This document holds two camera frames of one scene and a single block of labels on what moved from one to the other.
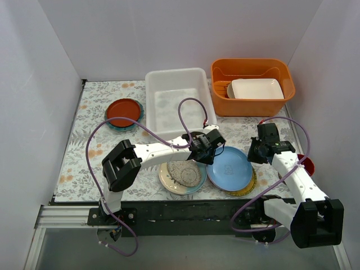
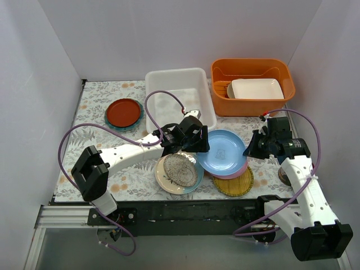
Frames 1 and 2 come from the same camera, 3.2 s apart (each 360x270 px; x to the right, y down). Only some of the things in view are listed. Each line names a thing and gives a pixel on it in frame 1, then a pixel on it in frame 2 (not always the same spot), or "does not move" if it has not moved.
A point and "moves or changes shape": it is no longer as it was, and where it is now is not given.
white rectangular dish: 255,88 does not move
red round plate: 125,108 does not move
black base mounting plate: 188,217 does not move
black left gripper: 206,156 → 201,139
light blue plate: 231,170 moves or changes shape
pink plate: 209,178 → 233,175
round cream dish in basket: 230,91 does not move
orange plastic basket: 252,87 does not move
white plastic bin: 179,101 does not move
